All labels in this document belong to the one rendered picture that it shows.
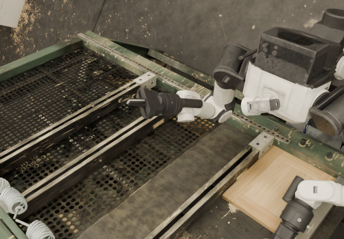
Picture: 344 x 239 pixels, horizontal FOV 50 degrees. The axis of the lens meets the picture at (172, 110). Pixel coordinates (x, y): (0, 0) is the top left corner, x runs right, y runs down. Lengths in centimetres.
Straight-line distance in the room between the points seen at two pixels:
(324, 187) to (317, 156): 52
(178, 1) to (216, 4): 38
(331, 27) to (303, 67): 38
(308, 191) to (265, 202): 35
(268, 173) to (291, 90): 52
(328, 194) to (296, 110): 29
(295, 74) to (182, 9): 211
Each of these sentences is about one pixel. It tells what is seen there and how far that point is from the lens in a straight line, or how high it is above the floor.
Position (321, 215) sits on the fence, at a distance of 159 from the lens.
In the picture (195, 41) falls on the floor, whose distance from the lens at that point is 314.
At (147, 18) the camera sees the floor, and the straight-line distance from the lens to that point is 351.
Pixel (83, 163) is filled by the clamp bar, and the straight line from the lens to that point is 166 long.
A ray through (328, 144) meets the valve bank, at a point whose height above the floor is 74.
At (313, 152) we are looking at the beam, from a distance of 181.
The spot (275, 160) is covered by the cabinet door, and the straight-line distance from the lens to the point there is 176.
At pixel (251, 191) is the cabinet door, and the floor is 115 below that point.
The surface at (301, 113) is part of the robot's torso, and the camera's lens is 133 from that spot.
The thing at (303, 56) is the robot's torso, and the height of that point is 141.
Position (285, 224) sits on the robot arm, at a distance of 130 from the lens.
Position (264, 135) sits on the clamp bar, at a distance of 179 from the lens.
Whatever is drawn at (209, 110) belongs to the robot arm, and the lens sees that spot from 158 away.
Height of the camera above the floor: 260
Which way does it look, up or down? 54 degrees down
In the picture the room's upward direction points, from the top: 89 degrees counter-clockwise
